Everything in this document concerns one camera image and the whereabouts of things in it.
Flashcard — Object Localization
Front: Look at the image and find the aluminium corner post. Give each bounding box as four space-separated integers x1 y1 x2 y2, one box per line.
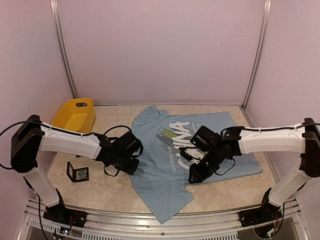
242 0 272 112
50 0 78 99

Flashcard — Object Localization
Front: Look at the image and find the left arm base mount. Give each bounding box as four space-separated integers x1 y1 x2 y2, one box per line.
43 188 88 228

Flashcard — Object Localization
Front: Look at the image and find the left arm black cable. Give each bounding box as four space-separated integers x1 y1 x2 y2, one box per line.
0 119 145 177

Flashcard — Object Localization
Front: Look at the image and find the aluminium front frame rail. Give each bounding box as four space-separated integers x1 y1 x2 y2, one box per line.
14 197 311 240

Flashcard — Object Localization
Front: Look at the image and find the yellow plastic basket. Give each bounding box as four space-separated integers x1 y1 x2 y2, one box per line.
51 98 96 134

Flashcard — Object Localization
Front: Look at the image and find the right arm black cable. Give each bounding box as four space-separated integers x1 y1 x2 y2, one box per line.
214 123 316 176

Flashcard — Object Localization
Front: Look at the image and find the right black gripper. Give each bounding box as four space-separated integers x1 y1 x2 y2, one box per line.
188 147 224 184

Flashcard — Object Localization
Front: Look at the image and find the light blue printed t-shirt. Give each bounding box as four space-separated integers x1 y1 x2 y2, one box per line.
130 104 264 225

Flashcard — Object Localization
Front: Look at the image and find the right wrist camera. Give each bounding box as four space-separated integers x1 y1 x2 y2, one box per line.
180 147 204 164

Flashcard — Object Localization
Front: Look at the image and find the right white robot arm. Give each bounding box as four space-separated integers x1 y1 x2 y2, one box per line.
188 118 320 222

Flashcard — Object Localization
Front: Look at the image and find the near black brooch box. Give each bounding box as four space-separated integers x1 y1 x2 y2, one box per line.
66 161 89 183

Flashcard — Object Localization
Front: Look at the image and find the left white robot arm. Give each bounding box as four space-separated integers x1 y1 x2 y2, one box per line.
10 115 144 223

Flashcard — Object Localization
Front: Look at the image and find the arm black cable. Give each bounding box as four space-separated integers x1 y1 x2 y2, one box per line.
0 119 145 177
214 123 316 176

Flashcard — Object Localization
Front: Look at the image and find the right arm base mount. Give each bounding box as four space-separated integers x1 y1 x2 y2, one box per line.
238 187 285 240

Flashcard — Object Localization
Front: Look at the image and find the right aluminium corner post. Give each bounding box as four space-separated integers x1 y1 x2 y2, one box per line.
242 0 272 112

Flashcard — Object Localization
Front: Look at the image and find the left aluminium corner post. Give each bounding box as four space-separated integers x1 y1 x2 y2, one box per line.
50 0 78 99

